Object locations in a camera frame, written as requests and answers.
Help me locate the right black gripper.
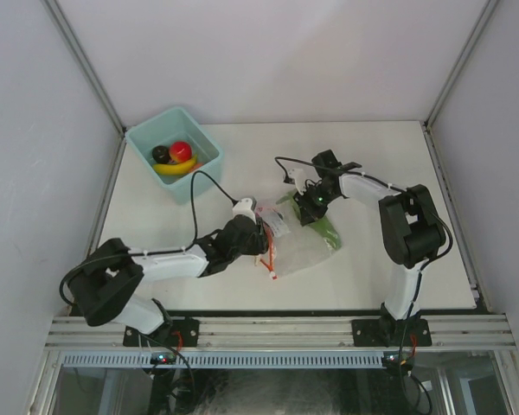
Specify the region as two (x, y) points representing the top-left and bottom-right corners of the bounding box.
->
(292, 183), (338, 227)

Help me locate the green fake leaf vegetable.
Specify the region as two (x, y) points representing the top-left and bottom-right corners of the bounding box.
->
(276, 191), (342, 252)

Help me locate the clear zip top bag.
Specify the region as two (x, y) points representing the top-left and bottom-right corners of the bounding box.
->
(255, 197), (341, 280)

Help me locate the small orange fake carrot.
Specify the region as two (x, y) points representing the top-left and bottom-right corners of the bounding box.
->
(189, 163), (204, 173)

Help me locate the yellow fake banana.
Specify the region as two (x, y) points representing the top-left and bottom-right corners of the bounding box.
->
(152, 156), (197, 176)

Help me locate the red fake apple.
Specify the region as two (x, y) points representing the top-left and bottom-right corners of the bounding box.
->
(169, 141), (193, 163)

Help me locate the teal plastic bin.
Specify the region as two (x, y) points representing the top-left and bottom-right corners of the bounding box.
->
(125, 107), (224, 205)

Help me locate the dark purple fake eggplant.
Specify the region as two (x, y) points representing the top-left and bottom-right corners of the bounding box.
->
(151, 145), (171, 164)

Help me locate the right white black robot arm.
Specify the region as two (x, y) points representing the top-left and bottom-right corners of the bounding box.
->
(285, 150), (453, 347)

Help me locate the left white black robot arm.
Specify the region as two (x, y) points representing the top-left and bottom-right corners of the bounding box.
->
(59, 214), (269, 346)

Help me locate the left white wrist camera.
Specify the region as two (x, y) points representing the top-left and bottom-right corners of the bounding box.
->
(232, 196), (257, 220)

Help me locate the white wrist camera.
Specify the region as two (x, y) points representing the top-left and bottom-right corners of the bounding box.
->
(232, 196), (257, 220)
(284, 169), (307, 195)

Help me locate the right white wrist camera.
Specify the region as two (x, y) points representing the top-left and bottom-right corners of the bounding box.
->
(284, 169), (307, 195)

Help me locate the right black camera cable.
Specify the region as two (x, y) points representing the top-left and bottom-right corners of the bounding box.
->
(274, 156), (453, 278)

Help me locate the black camera cable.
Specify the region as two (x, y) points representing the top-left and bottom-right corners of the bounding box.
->
(274, 156), (453, 278)
(60, 169), (239, 303)

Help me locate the left black camera cable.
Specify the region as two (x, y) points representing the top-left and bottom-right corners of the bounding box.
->
(60, 169), (239, 303)

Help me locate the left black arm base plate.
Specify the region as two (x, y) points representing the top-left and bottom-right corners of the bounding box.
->
(122, 317), (200, 348)

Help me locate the blue slotted cable duct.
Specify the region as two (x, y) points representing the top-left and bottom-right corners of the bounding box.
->
(61, 350), (385, 369)

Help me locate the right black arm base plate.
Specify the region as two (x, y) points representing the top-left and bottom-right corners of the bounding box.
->
(351, 317), (433, 348)

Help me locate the aluminium mounting rail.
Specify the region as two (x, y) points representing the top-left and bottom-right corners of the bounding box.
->
(45, 315), (516, 351)

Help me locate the right aluminium frame post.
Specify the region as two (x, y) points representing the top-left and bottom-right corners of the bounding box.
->
(423, 0), (502, 130)

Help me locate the aluminium frame post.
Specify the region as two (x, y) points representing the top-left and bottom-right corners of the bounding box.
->
(42, 0), (126, 138)
(423, 0), (502, 130)

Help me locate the left aluminium frame post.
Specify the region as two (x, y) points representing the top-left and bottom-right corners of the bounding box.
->
(42, 0), (126, 138)

